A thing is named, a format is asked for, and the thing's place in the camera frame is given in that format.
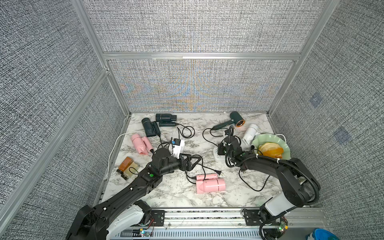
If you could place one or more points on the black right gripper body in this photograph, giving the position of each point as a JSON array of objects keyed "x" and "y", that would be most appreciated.
[{"x": 222, "y": 150}]

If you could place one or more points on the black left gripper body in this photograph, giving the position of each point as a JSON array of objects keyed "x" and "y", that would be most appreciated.
[{"x": 182, "y": 167}]

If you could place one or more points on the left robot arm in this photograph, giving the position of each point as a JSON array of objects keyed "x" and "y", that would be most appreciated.
[{"x": 125, "y": 209}]

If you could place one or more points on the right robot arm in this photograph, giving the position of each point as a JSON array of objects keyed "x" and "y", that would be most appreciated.
[{"x": 299, "y": 186}]

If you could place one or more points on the right white power strip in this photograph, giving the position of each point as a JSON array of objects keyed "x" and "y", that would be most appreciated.
[{"x": 217, "y": 157}]

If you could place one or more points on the green hair dryer orange nozzle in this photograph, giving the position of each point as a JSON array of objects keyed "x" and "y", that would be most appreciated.
[{"x": 235, "y": 119}]

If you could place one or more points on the white hair dryer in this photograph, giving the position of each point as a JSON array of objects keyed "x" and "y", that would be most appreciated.
[{"x": 250, "y": 134}]

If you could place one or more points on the pink folded hair dryer front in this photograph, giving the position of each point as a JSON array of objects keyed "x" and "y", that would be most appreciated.
[{"x": 210, "y": 183}]

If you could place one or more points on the light green scalloped plate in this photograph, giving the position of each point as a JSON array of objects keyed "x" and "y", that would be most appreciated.
[{"x": 277, "y": 139}]

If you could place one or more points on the bread roll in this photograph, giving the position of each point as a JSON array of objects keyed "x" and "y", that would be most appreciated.
[{"x": 271, "y": 150}]

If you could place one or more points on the dark green hair dryer back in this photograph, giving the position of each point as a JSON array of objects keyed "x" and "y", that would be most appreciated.
[{"x": 166, "y": 120}]

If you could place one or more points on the dark green hair dryer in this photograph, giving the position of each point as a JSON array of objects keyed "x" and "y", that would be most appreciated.
[
  {"x": 151, "y": 128},
  {"x": 166, "y": 120}
]

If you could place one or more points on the pink hair dryer left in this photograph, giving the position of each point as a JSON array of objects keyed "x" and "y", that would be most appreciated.
[{"x": 142, "y": 144}]

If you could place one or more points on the dark green hair dryer left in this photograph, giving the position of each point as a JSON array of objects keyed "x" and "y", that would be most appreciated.
[{"x": 151, "y": 128}]

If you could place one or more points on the brown spice jar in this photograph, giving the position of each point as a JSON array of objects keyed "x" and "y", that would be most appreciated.
[{"x": 125, "y": 165}]

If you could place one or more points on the blue round object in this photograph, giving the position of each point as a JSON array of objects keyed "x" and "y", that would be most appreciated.
[{"x": 321, "y": 234}]

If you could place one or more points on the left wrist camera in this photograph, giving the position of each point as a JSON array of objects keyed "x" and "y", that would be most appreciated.
[{"x": 178, "y": 147}]

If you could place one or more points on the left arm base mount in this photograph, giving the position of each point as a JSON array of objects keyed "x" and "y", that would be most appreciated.
[{"x": 150, "y": 214}]

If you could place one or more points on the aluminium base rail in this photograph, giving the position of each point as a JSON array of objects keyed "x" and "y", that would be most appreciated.
[{"x": 219, "y": 224}]

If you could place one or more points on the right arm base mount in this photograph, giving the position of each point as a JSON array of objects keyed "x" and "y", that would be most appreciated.
[{"x": 270, "y": 227}]

